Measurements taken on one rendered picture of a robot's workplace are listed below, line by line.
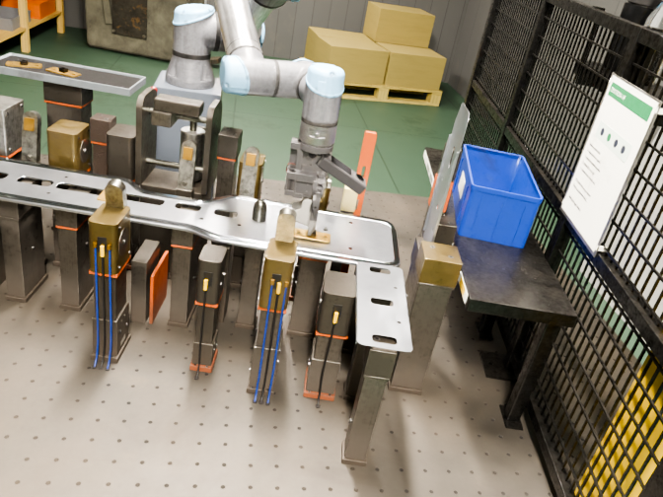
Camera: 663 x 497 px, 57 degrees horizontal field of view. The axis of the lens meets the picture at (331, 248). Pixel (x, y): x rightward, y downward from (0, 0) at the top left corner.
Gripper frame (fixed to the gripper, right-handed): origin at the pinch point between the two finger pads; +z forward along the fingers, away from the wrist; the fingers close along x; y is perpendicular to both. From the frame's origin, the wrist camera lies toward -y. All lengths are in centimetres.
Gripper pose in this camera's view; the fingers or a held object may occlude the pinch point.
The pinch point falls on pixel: (313, 228)
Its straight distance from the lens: 135.3
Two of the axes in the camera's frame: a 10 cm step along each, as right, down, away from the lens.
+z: -1.5, 8.6, 4.8
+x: -0.4, 4.8, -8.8
